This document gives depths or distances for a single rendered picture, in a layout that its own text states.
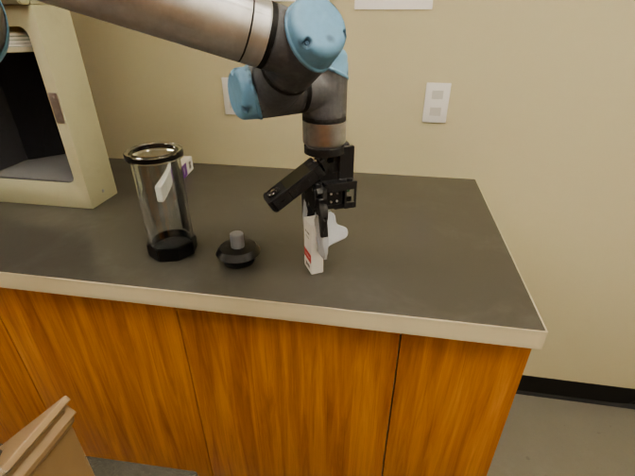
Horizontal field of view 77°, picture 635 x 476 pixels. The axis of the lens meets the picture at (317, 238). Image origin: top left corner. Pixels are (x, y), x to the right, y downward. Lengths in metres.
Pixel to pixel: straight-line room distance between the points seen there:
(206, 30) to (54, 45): 0.70
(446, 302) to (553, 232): 0.83
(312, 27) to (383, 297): 0.47
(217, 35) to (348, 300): 0.48
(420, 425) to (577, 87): 1.00
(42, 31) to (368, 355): 0.97
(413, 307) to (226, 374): 0.45
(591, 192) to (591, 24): 0.48
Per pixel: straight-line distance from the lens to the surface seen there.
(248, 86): 0.61
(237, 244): 0.83
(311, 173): 0.70
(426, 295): 0.78
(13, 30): 1.24
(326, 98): 0.67
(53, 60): 1.15
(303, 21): 0.50
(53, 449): 0.43
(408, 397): 0.91
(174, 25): 0.50
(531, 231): 1.52
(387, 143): 1.34
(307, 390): 0.93
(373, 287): 0.78
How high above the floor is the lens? 1.40
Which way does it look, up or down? 29 degrees down
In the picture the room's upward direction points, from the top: straight up
